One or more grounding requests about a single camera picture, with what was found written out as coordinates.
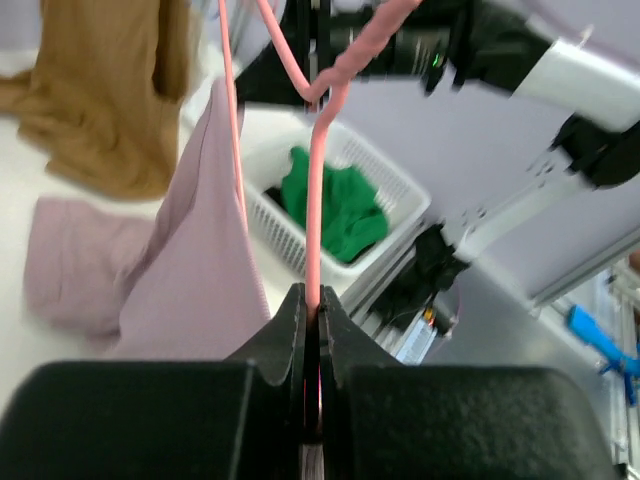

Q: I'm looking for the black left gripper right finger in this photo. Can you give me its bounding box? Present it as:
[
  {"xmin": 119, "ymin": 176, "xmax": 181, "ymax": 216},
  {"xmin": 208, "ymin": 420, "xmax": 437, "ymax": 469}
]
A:
[{"xmin": 318, "ymin": 287, "xmax": 620, "ymax": 479}]

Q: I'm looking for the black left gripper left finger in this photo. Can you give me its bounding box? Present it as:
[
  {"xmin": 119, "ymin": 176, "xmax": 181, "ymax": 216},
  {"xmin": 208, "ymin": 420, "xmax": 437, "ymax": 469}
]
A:
[{"xmin": 1, "ymin": 284, "xmax": 306, "ymax": 479}]

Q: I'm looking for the pink tank top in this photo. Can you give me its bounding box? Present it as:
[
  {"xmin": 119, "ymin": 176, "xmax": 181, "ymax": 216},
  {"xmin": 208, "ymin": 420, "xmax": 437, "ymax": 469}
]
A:
[{"xmin": 24, "ymin": 79, "xmax": 270, "ymax": 360}]

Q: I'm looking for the green tank top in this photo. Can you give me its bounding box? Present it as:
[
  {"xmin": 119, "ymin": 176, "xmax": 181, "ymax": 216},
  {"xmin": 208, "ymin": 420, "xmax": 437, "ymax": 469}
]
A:
[{"xmin": 278, "ymin": 146, "xmax": 389, "ymax": 264}]

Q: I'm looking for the pink hanger of pink top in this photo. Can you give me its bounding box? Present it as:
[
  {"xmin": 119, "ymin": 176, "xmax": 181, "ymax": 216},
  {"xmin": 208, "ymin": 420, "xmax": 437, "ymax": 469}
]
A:
[{"xmin": 217, "ymin": 0, "xmax": 424, "ymax": 321}]

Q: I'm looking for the black tank top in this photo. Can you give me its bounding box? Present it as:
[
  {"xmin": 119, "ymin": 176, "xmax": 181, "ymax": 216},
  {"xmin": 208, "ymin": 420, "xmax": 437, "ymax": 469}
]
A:
[{"xmin": 264, "ymin": 186, "xmax": 284, "ymax": 208}]

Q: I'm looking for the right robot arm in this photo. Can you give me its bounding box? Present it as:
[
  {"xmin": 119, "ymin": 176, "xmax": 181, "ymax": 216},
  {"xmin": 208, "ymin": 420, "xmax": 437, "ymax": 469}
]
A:
[{"xmin": 339, "ymin": 1, "xmax": 639, "ymax": 306}]

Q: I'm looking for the brown tank top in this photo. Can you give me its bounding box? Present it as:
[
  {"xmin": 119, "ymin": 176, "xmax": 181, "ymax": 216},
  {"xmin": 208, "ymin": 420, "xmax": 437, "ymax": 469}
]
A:
[{"xmin": 1, "ymin": 0, "xmax": 193, "ymax": 200}]

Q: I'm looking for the white laundry basket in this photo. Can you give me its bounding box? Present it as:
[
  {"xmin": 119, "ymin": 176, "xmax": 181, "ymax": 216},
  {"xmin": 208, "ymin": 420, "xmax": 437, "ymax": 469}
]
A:
[{"xmin": 243, "ymin": 122, "xmax": 431, "ymax": 284}]

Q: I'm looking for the blue tool handle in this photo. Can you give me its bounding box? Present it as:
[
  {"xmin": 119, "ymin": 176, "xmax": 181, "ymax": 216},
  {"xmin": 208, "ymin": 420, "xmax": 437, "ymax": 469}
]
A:
[{"xmin": 566, "ymin": 304, "xmax": 639, "ymax": 407}]

